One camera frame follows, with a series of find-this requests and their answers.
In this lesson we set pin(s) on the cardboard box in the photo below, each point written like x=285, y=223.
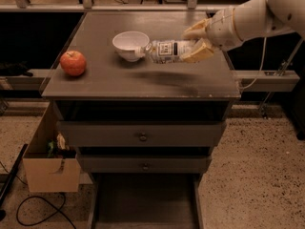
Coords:
x=49, y=174

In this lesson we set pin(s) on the white bowl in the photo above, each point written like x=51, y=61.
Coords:
x=129, y=43

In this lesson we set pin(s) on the metal frame rail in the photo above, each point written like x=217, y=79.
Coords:
x=210, y=8

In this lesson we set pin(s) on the grey top drawer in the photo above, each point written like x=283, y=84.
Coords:
x=86, y=134

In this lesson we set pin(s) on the red apple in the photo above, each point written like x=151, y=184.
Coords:
x=73, y=63

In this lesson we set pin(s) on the clear plastic water bottle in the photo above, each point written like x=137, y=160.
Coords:
x=165, y=51

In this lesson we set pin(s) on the black bar on floor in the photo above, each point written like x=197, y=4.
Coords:
x=6, y=180

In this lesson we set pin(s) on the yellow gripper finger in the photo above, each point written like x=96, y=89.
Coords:
x=197, y=31
x=200, y=50

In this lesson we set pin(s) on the grey open bottom drawer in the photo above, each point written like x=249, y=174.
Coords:
x=145, y=201

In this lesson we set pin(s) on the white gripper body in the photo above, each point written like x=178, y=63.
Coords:
x=221, y=29

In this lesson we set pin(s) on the items inside cardboard box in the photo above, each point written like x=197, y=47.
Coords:
x=58, y=148

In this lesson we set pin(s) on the grey drawer cabinet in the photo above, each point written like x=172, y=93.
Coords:
x=115, y=91

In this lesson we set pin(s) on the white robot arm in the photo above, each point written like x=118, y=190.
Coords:
x=267, y=18

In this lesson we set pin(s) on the grey middle drawer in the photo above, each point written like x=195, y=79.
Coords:
x=145, y=164

